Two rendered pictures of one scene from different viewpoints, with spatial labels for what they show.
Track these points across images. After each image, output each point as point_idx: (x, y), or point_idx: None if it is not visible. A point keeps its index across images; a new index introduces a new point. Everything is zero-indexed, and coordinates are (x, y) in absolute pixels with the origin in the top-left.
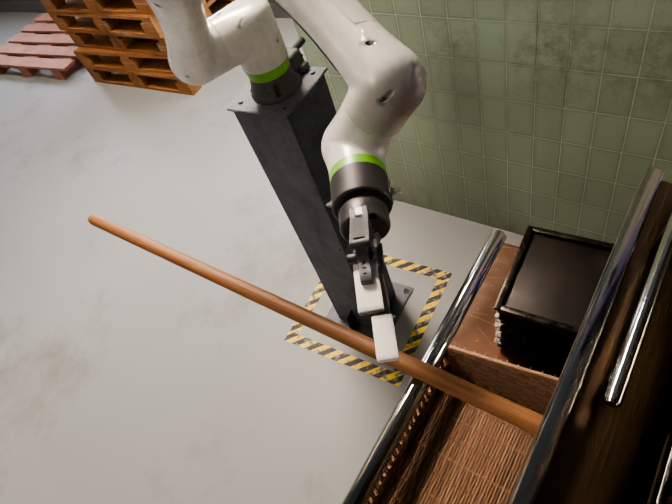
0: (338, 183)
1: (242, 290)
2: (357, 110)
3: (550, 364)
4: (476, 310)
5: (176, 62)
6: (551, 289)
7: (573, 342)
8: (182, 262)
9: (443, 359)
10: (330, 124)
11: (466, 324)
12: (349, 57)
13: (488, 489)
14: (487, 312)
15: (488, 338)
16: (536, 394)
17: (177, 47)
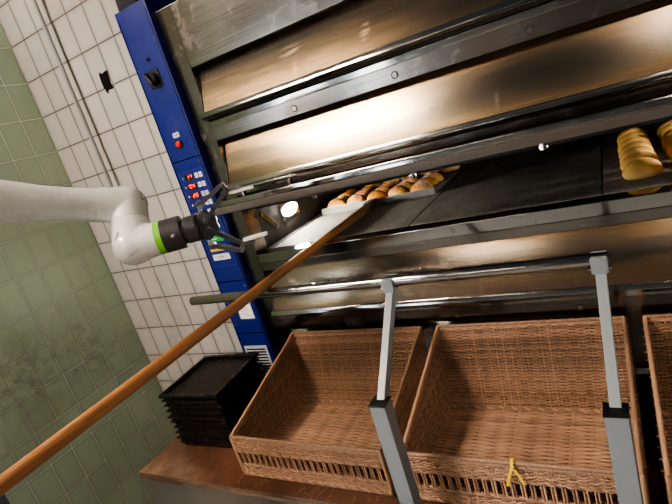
0: (168, 222)
1: (174, 349)
2: (135, 207)
3: (257, 419)
4: (200, 468)
5: None
6: (212, 380)
7: (250, 375)
8: (108, 398)
9: (237, 478)
10: (121, 230)
11: (210, 471)
12: (110, 192)
13: (337, 431)
14: (204, 462)
15: (227, 456)
16: (277, 402)
17: None
